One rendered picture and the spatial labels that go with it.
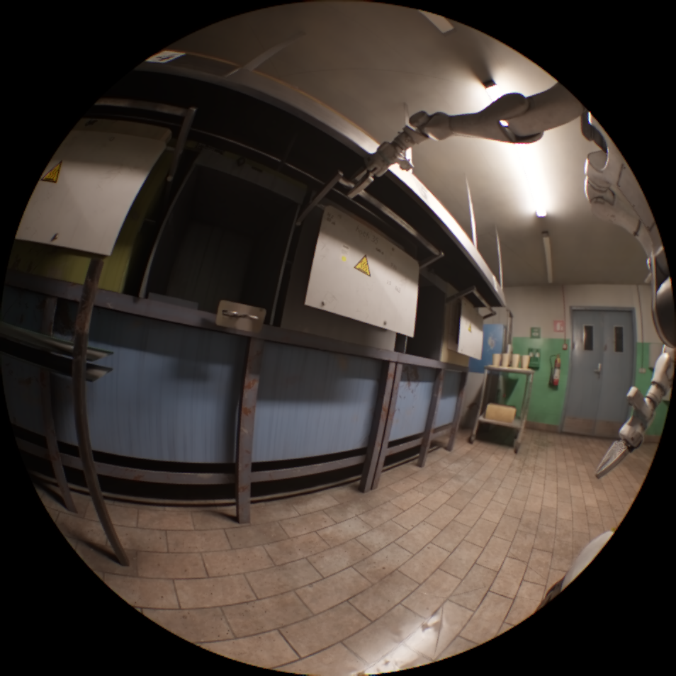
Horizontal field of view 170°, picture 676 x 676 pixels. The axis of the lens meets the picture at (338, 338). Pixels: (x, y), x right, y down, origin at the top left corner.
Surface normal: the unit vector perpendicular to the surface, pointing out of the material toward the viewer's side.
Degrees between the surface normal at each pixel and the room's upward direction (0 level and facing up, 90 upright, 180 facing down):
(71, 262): 90
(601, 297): 90
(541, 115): 170
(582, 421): 90
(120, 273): 90
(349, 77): 180
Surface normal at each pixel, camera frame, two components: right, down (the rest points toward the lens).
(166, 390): 0.61, 0.04
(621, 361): -0.78, -0.17
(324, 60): -0.15, 0.99
